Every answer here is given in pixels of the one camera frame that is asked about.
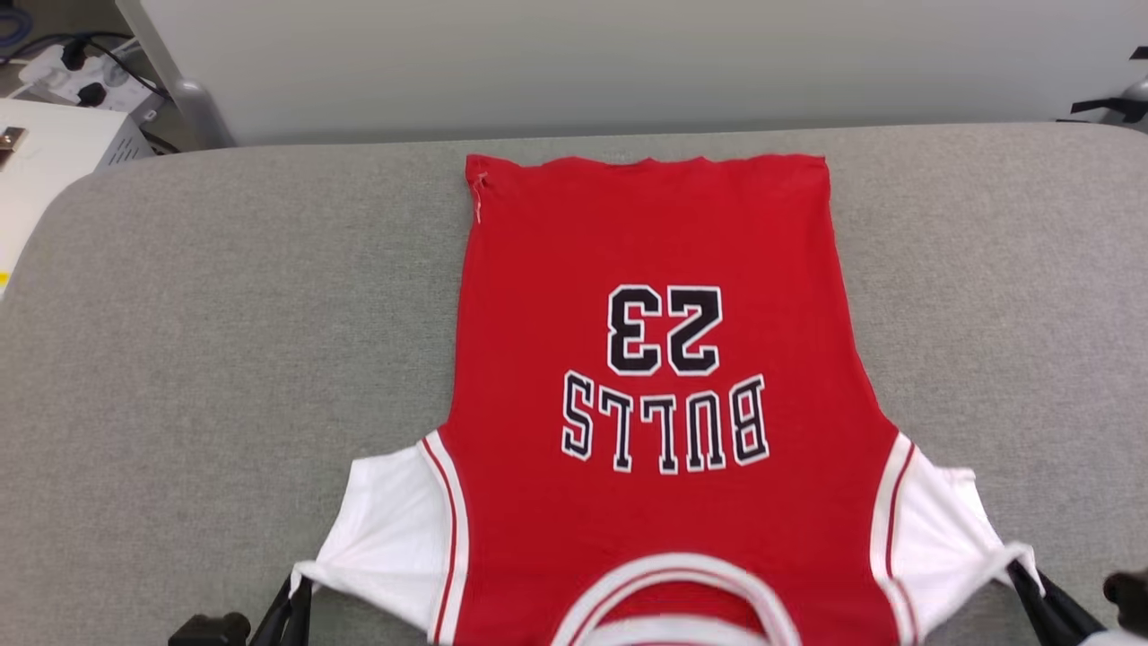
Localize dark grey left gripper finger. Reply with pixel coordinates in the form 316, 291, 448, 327
248, 581, 295, 646
274, 576, 313, 646

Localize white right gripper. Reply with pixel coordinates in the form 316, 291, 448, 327
1006, 561, 1148, 646

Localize white power strip black plugs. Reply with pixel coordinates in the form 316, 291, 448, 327
18, 40, 167, 113

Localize white partition panel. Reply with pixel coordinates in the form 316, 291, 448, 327
117, 0, 1148, 149

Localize white equipment box black handle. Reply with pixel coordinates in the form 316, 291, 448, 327
0, 97, 158, 297

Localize red white Bulls jersey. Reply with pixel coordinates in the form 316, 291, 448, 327
289, 153, 1046, 646

